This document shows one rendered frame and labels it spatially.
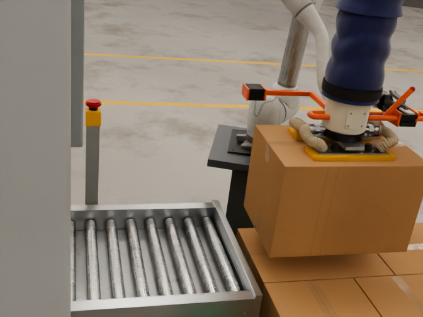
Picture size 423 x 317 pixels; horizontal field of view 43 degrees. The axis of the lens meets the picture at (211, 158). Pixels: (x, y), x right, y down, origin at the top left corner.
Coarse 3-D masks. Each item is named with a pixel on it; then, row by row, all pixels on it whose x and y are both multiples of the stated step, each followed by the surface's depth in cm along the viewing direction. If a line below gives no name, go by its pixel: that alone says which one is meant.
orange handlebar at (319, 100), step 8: (312, 96) 227; (320, 104) 219; (312, 112) 206; (320, 112) 207; (376, 112) 213; (384, 112) 214; (368, 120) 209; (376, 120) 210; (384, 120) 210; (392, 120) 211
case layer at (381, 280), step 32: (416, 224) 270; (256, 256) 229; (320, 256) 235; (352, 256) 238; (384, 256) 241; (416, 256) 244; (288, 288) 212; (320, 288) 214; (352, 288) 217; (384, 288) 219; (416, 288) 221
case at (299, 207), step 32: (256, 128) 224; (256, 160) 224; (288, 160) 196; (416, 160) 208; (256, 192) 224; (288, 192) 197; (320, 192) 200; (352, 192) 203; (384, 192) 206; (416, 192) 209; (256, 224) 224; (288, 224) 203; (320, 224) 206; (352, 224) 209; (384, 224) 212; (288, 256) 210
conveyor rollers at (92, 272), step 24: (72, 240) 224; (96, 240) 228; (192, 240) 235; (216, 240) 236; (72, 264) 210; (96, 264) 212; (120, 264) 214; (72, 288) 197; (96, 288) 198; (120, 288) 200; (144, 288) 201; (168, 288) 203; (192, 288) 205; (216, 288) 206
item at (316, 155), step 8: (336, 144) 202; (368, 144) 205; (312, 152) 201; (320, 152) 200; (328, 152) 201; (336, 152) 201; (344, 152) 202; (352, 152) 203; (360, 152) 204; (368, 152) 205; (376, 152) 205; (384, 152) 206; (320, 160) 198; (328, 160) 199; (336, 160) 200; (344, 160) 201; (352, 160) 201; (360, 160) 202; (368, 160) 203; (376, 160) 204; (384, 160) 205; (392, 160) 205
